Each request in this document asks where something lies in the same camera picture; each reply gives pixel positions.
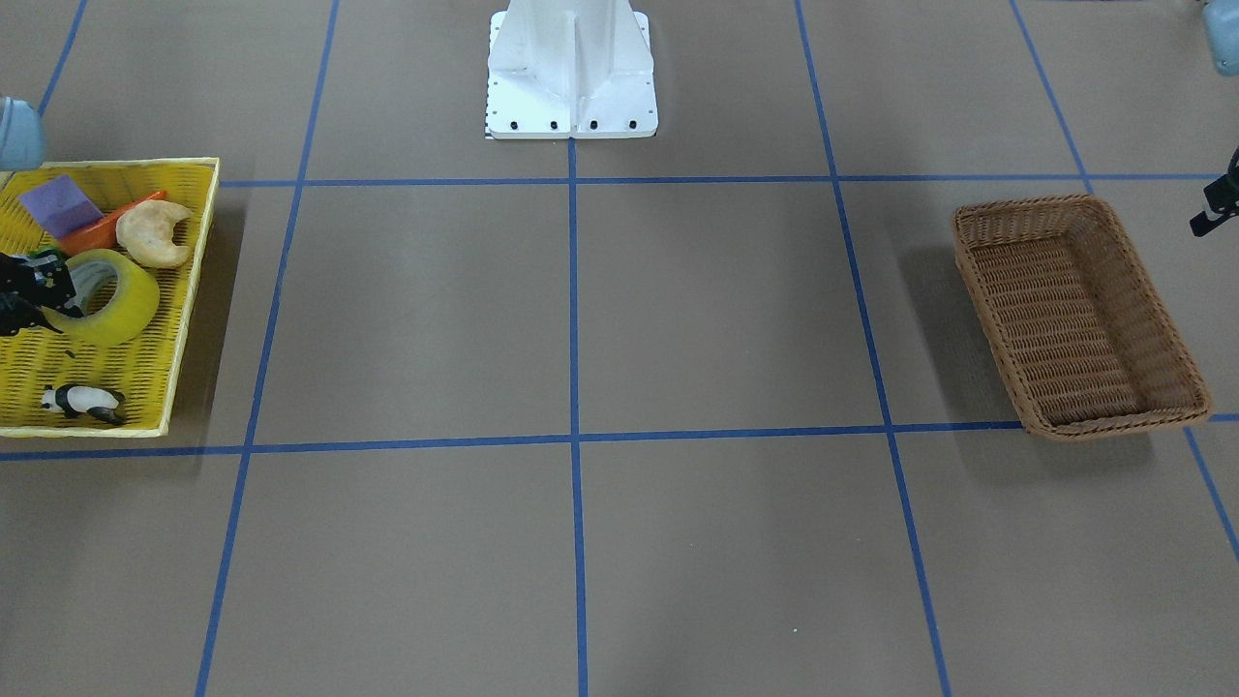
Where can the croissant toy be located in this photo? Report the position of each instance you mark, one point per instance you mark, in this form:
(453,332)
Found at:
(146,232)

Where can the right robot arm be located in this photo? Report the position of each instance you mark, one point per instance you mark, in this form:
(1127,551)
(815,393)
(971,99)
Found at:
(22,139)

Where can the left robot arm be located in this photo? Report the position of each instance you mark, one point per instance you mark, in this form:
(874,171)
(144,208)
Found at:
(1220,21)

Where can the purple cube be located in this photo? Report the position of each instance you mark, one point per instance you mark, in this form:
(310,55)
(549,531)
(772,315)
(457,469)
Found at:
(60,207)

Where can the brown wicker basket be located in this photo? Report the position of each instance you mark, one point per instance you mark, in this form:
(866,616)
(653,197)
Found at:
(1079,333)

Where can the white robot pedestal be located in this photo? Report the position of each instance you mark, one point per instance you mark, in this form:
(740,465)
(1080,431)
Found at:
(570,69)

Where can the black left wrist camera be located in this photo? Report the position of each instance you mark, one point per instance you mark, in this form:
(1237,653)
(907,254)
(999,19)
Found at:
(1221,200)

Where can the orange carrot toy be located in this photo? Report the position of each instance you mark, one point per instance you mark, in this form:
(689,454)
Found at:
(101,235)

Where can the panda figurine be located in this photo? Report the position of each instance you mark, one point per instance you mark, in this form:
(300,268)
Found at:
(73,400)

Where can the yellow plastic basket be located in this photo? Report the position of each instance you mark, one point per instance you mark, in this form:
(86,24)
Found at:
(140,353)

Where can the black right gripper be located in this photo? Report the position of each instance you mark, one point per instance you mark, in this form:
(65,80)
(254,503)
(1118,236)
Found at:
(29,287)

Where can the yellow tape roll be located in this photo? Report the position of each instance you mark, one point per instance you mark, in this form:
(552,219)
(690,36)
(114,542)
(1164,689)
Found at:
(115,300)

